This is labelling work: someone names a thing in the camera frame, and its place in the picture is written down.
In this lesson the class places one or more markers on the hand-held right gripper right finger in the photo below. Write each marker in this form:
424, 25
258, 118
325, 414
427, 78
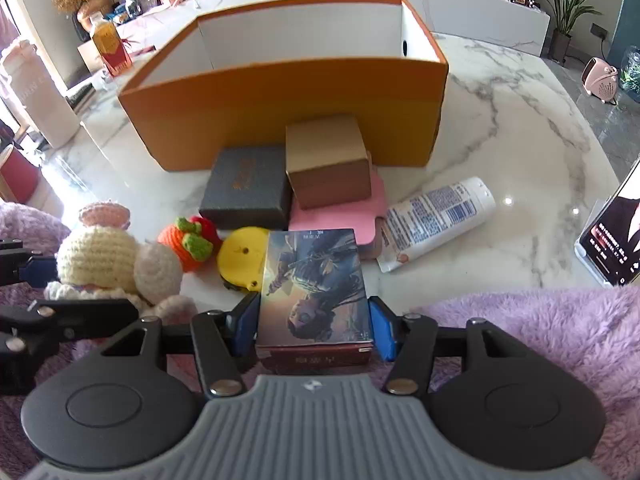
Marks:
382, 332

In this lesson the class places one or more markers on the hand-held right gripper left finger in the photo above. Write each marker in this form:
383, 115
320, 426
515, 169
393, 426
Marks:
246, 327

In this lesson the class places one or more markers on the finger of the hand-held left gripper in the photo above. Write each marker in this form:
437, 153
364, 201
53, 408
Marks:
37, 269
85, 315

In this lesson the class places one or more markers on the cream crochet doll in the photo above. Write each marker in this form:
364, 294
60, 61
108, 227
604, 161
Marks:
95, 260

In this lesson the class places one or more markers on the yellow tape measure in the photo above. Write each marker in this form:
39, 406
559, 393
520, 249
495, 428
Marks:
240, 255

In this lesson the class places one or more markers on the illustrated card box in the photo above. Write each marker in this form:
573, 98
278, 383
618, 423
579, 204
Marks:
310, 285

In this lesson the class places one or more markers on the orange and red crochet fruit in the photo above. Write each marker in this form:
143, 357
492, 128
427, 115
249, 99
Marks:
172, 242

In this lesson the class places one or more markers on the pink case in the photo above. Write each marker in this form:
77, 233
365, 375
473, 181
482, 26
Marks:
340, 220

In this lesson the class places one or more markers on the white tube with blue print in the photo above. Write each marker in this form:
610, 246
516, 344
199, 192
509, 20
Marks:
440, 210

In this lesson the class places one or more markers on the dark grey box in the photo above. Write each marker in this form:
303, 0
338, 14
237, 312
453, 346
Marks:
240, 180

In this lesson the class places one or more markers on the brown cardboard box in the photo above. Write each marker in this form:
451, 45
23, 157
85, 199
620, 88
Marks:
325, 170

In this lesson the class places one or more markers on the orange cardboard box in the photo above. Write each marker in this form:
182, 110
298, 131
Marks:
250, 100

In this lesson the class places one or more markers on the red stool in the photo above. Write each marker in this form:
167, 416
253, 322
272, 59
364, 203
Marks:
17, 172

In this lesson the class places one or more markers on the purple fuzzy cloth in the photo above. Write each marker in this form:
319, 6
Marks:
525, 310

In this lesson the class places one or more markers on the white floor appliance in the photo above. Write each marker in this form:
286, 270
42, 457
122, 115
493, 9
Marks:
35, 95

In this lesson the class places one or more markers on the black keyboard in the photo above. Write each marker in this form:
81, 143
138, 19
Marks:
79, 96

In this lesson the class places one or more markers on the amber bottle with red label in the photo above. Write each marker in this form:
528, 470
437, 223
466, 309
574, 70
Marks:
112, 47

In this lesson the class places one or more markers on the smartphone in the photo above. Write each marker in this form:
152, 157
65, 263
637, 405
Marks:
620, 230

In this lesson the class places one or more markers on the pink space heater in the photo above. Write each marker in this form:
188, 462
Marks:
600, 80

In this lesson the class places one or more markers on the white long cabinet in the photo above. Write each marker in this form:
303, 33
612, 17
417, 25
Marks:
475, 10

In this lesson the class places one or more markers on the clear water jug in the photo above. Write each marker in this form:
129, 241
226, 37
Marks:
632, 72

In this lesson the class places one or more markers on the potted green plant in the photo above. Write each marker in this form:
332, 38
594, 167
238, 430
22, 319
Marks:
565, 15

